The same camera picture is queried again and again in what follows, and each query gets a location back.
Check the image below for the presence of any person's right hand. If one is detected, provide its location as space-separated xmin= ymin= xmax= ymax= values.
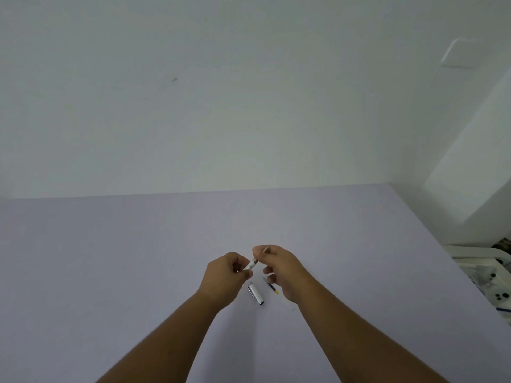
xmin=253 ymin=245 xmax=320 ymax=305

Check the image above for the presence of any person's left hand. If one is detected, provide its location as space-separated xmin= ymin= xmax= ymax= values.
xmin=198 ymin=252 xmax=254 ymax=312

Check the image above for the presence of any white pen barrel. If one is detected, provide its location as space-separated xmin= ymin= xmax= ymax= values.
xmin=244 ymin=247 xmax=270 ymax=272

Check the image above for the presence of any person's left forearm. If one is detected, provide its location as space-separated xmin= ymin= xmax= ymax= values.
xmin=96 ymin=292 xmax=230 ymax=383

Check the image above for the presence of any person's right forearm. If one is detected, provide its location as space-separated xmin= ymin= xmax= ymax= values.
xmin=297 ymin=280 xmax=450 ymax=383

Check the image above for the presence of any white pen cap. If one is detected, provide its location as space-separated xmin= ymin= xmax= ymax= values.
xmin=247 ymin=282 xmax=266 ymax=306

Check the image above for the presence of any white plastic chair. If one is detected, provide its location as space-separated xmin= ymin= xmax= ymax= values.
xmin=443 ymin=244 xmax=511 ymax=327

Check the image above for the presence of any white smartphone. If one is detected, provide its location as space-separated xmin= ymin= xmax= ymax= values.
xmin=481 ymin=286 xmax=511 ymax=311

